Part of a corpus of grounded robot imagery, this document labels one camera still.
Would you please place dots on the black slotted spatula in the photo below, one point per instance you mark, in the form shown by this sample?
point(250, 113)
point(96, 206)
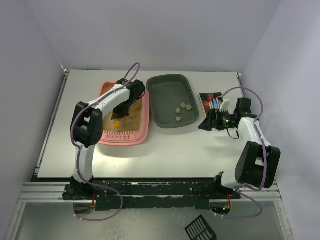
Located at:
point(199, 229)

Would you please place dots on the light blue correction tape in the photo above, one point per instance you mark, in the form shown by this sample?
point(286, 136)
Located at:
point(215, 104)

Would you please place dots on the yellow litter scoop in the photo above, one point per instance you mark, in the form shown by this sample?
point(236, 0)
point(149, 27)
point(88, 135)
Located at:
point(116, 123)

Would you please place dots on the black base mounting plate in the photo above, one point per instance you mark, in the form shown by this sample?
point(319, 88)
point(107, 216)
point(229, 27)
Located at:
point(107, 198)

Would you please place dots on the pink litter box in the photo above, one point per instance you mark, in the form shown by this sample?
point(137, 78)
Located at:
point(128, 138)

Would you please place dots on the dark grey plastic tray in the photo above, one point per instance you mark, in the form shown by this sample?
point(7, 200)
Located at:
point(166, 93)

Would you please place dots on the red cap white marker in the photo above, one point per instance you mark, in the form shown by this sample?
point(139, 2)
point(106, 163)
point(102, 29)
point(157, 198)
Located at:
point(209, 99)

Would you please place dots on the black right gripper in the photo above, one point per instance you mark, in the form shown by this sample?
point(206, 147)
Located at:
point(213, 120)

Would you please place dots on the dark hardcover book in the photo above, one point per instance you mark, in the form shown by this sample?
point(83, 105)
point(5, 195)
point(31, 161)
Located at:
point(204, 102)

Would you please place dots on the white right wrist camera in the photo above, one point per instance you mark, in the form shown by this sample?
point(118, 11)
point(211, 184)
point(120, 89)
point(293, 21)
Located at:
point(224, 103)

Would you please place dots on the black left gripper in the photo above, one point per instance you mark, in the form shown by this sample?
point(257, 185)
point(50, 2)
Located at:
point(121, 110)

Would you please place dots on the aluminium frame rail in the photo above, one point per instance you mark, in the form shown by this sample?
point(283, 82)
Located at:
point(53, 191)

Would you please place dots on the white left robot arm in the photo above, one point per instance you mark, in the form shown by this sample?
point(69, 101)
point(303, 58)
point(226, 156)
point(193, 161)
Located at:
point(86, 128)

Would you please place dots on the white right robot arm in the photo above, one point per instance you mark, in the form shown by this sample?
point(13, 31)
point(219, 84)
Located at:
point(258, 162)

